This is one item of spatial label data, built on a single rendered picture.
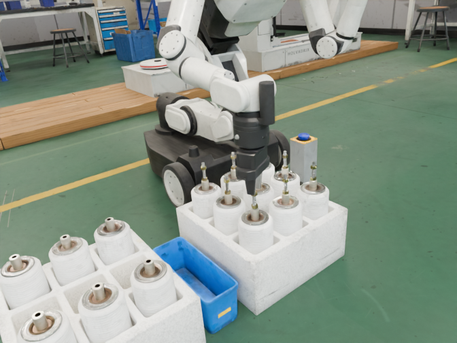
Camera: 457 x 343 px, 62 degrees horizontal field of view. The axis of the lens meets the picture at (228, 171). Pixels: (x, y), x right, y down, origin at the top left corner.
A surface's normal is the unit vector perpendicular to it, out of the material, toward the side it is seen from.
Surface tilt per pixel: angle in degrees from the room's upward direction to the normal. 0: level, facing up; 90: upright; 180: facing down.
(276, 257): 90
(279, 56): 90
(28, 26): 90
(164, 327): 90
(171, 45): 51
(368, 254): 0
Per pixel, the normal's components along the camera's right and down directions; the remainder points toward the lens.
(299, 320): -0.07, -0.90
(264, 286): 0.62, 0.30
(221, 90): -0.69, 0.36
